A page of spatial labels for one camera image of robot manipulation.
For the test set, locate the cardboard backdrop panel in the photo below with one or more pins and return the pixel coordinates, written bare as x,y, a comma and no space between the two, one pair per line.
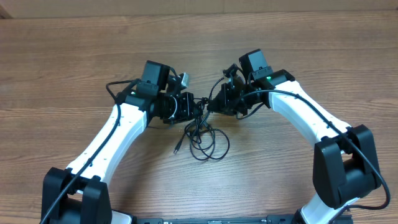
19,9

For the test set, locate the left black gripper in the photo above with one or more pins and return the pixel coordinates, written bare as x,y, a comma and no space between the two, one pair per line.
188,104

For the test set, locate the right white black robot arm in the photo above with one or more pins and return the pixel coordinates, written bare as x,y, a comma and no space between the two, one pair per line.
345,163

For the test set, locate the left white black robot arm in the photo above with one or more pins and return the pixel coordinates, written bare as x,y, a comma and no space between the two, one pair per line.
79,193

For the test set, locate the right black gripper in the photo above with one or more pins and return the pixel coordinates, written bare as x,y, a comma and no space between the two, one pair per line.
223,102

